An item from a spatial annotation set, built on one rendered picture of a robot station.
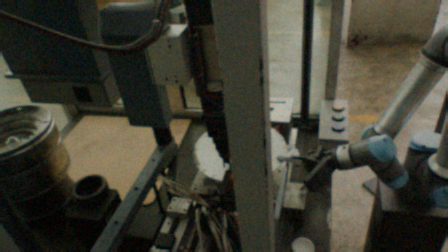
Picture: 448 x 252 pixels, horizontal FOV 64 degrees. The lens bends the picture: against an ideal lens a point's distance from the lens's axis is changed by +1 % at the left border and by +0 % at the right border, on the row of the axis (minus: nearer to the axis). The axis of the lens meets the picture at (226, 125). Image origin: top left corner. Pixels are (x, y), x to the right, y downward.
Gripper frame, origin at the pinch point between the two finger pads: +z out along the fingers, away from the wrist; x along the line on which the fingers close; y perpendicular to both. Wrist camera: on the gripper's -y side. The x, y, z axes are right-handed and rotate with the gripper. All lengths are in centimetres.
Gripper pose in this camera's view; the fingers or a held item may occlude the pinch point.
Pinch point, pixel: (287, 175)
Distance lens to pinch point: 123.8
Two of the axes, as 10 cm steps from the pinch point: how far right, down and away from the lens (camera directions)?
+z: -6.8, 2.8, 6.8
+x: -5.8, -7.8, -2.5
